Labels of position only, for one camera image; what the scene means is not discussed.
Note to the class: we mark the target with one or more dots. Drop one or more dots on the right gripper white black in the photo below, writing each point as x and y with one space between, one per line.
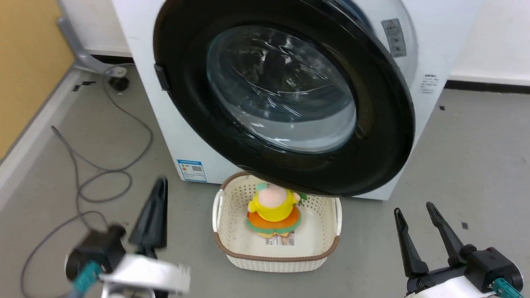
488 265

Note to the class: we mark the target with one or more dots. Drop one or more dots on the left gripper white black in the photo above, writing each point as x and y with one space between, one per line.
145 275

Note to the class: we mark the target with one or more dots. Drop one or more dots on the black round glass washer door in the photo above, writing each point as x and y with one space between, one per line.
385 124

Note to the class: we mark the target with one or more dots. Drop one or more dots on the white front-load washing machine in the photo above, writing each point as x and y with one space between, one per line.
165 124

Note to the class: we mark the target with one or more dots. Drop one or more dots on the grey rectangular door lock plate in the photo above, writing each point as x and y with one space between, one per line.
394 38

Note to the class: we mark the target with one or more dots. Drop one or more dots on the blue energy label sticker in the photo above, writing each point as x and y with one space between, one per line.
191 170

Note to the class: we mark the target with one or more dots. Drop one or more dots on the white plastic basket brown rim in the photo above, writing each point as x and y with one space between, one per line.
248 250

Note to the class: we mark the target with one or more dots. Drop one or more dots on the yellow orange plush doll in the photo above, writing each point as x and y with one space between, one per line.
273 211

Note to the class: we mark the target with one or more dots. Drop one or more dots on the small printed text label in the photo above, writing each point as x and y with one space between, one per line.
429 84

